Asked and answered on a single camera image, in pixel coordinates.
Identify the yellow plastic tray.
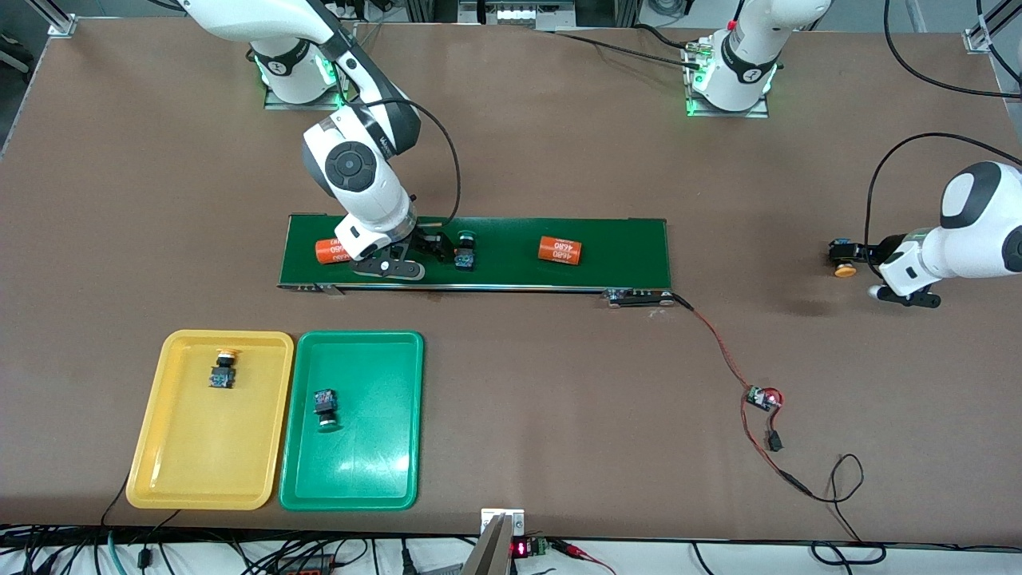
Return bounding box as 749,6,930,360
125,329,295,511

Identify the yellow mushroom push button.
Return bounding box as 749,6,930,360
209,348,240,391
828,238,859,279

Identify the grey metal bracket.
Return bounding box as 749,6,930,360
461,508,526,575

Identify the green belt conveyor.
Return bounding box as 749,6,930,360
276,213,676,310

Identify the thin black looped cable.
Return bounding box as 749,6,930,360
814,454,866,545

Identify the thin black table edge cable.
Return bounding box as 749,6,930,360
100,475,133,529

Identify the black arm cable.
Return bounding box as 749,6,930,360
343,97,462,231
865,0,1022,248

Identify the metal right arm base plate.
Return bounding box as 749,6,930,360
263,22,357,111

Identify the red clip lead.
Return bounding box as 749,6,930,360
551,539,617,575

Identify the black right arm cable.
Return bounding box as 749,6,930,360
343,97,462,231

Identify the aluminium frame profile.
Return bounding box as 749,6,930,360
28,0,79,37

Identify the black cable on table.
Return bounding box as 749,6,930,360
551,22,707,69

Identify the green plastic tray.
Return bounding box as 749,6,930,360
279,330,425,512

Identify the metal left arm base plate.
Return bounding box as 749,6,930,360
685,38,772,119

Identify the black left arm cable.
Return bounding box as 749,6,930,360
865,0,1022,248

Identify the black floor cable loop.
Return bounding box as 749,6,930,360
810,541,887,566

